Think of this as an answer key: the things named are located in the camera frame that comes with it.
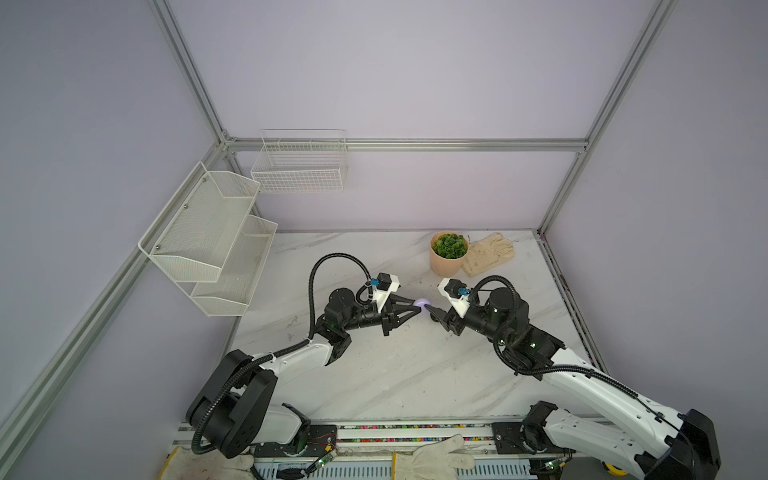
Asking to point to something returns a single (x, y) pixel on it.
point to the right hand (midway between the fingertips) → (434, 292)
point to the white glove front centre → (436, 460)
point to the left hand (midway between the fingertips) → (417, 307)
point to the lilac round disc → (421, 302)
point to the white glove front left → (185, 464)
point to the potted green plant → (448, 251)
